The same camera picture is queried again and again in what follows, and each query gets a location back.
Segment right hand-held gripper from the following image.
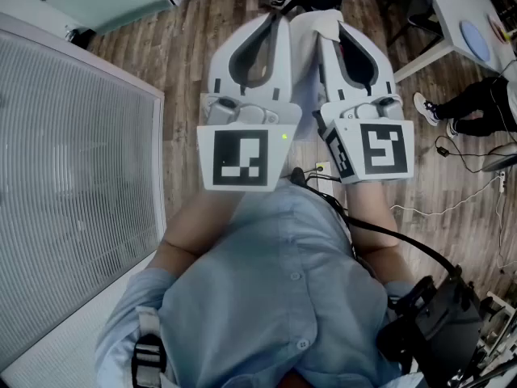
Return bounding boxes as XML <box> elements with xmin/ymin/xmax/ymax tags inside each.
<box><xmin>312</xmin><ymin>20</ymin><xmax>417</xmax><ymax>186</ymax></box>

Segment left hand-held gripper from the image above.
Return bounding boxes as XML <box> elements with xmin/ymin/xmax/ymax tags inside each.
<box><xmin>196</xmin><ymin>11</ymin><xmax>304</xmax><ymax>194</ymax></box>

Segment white clothing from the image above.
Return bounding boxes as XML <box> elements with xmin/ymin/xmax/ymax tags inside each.
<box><xmin>288</xmin><ymin>8</ymin><xmax>347</xmax><ymax>141</ymax></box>

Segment person's right forearm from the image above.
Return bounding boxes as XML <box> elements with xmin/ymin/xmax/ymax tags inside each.
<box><xmin>346</xmin><ymin>179</ymin><xmax>418</xmax><ymax>287</ymax></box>

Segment person's left forearm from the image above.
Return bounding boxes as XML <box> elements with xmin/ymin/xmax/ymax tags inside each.
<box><xmin>154</xmin><ymin>190</ymin><xmax>244</xmax><ymax>271</ymax></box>

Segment black chair legs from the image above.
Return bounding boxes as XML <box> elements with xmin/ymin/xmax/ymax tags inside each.
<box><xmin>386</xmin><ymin>0</ymin><xmax>445</xmax><ymax>49</ymax></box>

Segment grey chair base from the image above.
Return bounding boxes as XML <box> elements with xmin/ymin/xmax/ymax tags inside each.
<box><xmin>481</xmin><ymin>142</ymin><xmax>517</xmax><ymax>173</ymax></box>

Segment white power strip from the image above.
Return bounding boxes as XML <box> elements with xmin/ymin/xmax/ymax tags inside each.
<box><xmin>314</xmin><ymin>161</ymin><xmax>337</xmax><ymax>196</ymax></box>

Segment blue round disc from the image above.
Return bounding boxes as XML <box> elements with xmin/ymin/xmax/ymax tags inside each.
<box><xmin>459</xmin><ymin>19</ymin><xmax>492</xmax><ymax>63</ymax></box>

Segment red and yellow round object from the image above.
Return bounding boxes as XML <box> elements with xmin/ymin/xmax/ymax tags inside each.
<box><xmin>487</xmin><ymin>13</ymin><xmax>515</xmax><ymax>44</ymax></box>

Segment window with white blinds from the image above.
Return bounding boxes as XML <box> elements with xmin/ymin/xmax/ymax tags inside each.
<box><xmin>0</xmin><ymin>12</ymin><xmax>167</xmax><ymax>383</ymax></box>

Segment light blue shirt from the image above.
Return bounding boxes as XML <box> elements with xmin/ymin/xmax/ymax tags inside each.
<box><xmin>94</xmin><ymin>177</ymin><xmax>426</xmax><ymax>388</ymax></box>

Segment black equipment pack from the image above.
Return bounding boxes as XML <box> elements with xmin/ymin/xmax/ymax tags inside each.
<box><xmin>376</xmin><ymin>264</ymin><xmax>488</xmax><ymax>388</ymax></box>

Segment black cable with adapter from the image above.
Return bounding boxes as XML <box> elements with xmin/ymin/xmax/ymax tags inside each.
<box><xmin>434</xmin><ymin>134</ymin><xmax>492</xmax><ymax>174</ymax></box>

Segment thick black cable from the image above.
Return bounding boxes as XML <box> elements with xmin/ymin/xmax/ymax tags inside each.
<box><xmin>291</xmin><ymin>167</ymin><xmax>464</xmax><ymax>276</ymax></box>

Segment white floor cable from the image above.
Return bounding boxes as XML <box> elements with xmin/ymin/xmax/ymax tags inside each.
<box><xmin>389</xmin><ymin>171</ymin><xmax>507</xmax><ymax>218</ymax></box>

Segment grey shoulder strap with buckle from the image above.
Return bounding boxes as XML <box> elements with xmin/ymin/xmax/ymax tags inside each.
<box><xmin>130</xmin><ymin>305</ymin><xmax>169</xmax><ymax>388</ymax></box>

